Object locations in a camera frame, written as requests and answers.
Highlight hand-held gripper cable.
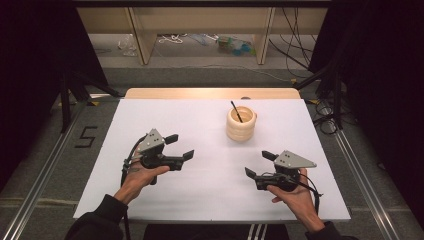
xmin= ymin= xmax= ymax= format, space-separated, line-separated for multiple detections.
xmin=120 ymin=134 xmax=148 ymax=240
xmin=297 ymin=172 xmax=324 ymax=215

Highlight coiled black floor cable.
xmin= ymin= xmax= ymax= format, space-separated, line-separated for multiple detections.
xmin=312 ymin=99 xmax=338 ymax=136

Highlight left hand-held gripper cable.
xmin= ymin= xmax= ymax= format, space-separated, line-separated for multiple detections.
xmin=120 ymin=134 xmax=148 ymax=240

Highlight person's right hand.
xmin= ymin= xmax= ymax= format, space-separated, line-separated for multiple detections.
xmin=266 ymin=168 xmax=326 ymax=234

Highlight person's left hand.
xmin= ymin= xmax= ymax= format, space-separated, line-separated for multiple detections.
xmin=113 ymin=159 xmax=171 ymax=205

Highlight right hand-held gripper cable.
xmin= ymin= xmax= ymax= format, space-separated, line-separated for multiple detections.
xmin=297 ymin=172 xmax=324 ymax=215

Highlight person's legs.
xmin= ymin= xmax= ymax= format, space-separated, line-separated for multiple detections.
xmin=143 ymin=223 xmax=291 ymax=240

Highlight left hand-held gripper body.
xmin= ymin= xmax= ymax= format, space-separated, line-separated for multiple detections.
xmin=137 ymin=128 xmax=185 ymax=172

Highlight white rope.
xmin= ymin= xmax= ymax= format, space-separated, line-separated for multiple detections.
xmin=157 ymin=33 xmax=185 ymax=45

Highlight cream ringed pen holder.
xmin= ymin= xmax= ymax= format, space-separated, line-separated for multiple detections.
xmin=225 ymin=105 xmax=258 ymax=142

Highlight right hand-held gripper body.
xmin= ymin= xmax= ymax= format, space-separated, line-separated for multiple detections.
xmin=254 ymin=150 xmax=318 ymax=193

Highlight aluminium floor rail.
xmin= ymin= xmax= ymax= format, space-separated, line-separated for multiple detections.
xmin=0 ymin=99 xmax=88 ymax=240
xmin=334 ymin=129 xmax=402 ymax=240

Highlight clear plastic bag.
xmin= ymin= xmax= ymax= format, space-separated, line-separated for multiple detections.
xmin=116 ymin=33 xmax=139 ymax=57

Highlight black hanging cables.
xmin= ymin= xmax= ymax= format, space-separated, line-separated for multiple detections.
xmin=268 ymin=7 xmax=318 ymax=78

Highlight black metal stand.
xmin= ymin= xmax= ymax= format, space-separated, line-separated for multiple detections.
xmin=292 ymin=61 xmax=345 ymax=132
xmin=59 ymin=69 xmax=122 ymax=135

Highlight black curtain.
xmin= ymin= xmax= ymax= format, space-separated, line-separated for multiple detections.
xmin=309 ymin=0 xmax=424 ymax=221
xmin=0 ymin=0 xmax=109 ymax=191

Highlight colourful plastic packet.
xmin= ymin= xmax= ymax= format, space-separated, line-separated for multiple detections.
xmin=217 ymin=35 xmax=257 ymax=57

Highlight black pen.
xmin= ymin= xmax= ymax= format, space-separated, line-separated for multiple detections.
xmin=230 ymin=100 xmax=244 ymax=124

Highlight beige wooden shelf unit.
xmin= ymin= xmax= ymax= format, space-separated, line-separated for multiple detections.
xmin=76 ymin=7 xmax=330 ymax=66

